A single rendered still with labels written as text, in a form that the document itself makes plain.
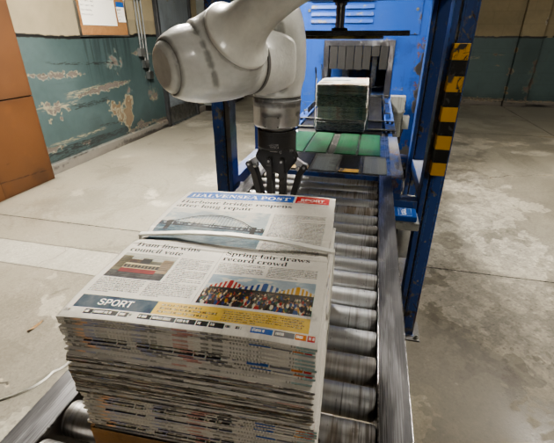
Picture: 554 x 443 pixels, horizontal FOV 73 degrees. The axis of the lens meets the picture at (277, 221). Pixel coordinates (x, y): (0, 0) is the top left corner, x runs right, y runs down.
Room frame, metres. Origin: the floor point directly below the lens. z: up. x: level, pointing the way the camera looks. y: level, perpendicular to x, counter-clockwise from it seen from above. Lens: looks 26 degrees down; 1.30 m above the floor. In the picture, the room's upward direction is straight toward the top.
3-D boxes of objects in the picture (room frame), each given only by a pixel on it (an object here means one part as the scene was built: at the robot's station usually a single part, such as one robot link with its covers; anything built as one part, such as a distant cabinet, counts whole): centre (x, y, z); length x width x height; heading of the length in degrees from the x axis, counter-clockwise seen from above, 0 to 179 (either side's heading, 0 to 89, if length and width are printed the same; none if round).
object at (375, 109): (2.92, -0.54, 0.75); 1.53 x 0.64 x 0.10; 166
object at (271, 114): (0.73, 0.00, 1.17); 0.09 x 0.09 x 0.06
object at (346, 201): (1.21, -0.12, 0.77); 0.47 x 0.05 x 0.05; 76
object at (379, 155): (1.82, -0.27, 0.75); 0.70 x 0.65 x 0.10; 166
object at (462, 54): (1.37, -0.61, 1.05); 0.05 x 0.05 x 0.45; 76
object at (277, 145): (0.73, 0.00, 1.09); 0.08 x 0.07 x 0.09; 76
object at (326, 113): (2.38, -0.40, 0.93); 0.38 x 0.30 x 0.26; 166
